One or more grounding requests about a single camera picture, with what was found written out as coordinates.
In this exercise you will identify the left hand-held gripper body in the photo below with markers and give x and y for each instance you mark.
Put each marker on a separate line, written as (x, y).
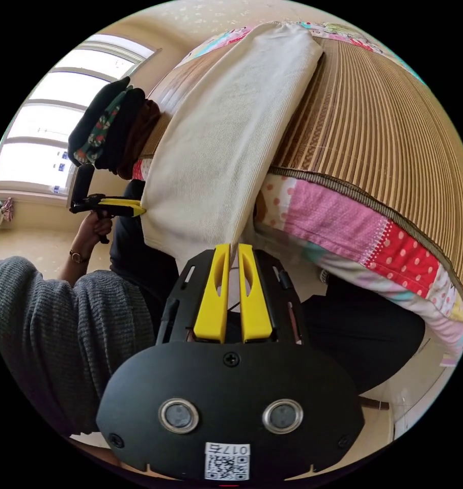
(87, 205)

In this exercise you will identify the bed with woven mat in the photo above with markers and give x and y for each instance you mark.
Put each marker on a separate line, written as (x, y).
(368, 114)

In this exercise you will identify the person's left forearm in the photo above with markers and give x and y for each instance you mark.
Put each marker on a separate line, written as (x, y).
(74, 265)

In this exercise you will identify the person's left hand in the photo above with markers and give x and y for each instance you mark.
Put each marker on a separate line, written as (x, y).
(94, 229)

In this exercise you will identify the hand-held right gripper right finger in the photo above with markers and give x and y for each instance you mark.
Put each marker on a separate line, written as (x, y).
(256, 309)

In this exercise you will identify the window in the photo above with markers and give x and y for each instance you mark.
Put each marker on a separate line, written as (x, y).
(44, 126)

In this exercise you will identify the white pants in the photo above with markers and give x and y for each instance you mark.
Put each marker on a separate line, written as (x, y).
(223, 145)

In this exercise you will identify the person's body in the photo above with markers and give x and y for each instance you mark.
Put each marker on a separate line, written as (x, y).
(44, 324)

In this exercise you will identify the pile of clothes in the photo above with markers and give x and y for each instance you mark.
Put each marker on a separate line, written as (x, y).
(109, 126)

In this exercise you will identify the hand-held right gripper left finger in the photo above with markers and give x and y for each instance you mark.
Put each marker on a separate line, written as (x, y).
(212, 305)

